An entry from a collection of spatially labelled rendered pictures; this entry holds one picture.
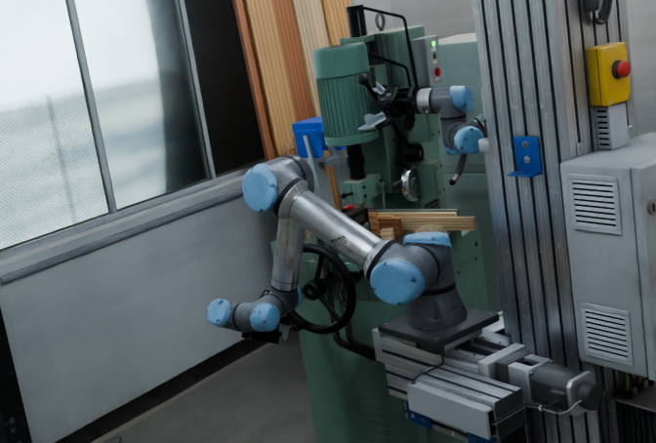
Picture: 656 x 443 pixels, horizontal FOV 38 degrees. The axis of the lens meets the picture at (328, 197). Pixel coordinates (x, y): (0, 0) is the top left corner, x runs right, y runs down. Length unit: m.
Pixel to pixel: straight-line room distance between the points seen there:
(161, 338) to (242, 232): 0.69
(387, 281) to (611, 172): 0.58
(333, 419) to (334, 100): 1.07
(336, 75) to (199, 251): 1.71
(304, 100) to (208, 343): 1.30
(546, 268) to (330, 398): 1.16
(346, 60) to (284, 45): 1.81
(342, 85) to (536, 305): 0.99
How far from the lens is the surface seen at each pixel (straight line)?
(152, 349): 4.29
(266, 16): 4.62
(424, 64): 3.19
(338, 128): 2.97
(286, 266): 2.60
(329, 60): 2.95
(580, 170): 2.11
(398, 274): 2.22
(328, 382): 3.21
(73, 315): 4.00
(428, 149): 3.28
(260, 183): 2.36
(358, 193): 3.03
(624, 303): 2.14
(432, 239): 2.34
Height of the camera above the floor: 1.66
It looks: 12 degrees down
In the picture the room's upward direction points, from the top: 9 degrees counter-clockwise
